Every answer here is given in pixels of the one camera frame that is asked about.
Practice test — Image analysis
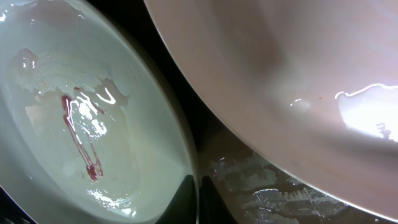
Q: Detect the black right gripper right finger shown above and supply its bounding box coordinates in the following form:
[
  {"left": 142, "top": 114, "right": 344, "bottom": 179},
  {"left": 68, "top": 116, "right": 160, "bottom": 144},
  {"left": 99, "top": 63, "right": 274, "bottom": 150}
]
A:
[{"left": 199, "top": 176, "right": 238, "bottom": 224}]

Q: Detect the large brown tray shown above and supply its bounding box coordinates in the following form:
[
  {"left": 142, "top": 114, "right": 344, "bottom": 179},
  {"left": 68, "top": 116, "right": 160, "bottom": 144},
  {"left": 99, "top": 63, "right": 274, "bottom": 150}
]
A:
[{"left": 193, "top": 124, "right": 388, "bottom": 224}]

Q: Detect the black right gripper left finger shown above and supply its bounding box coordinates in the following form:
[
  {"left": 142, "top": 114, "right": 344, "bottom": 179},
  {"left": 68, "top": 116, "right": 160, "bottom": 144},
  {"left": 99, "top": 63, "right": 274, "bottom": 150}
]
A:
[{"left": 156, "top": 175, "right": 197, "bottom": 224}]

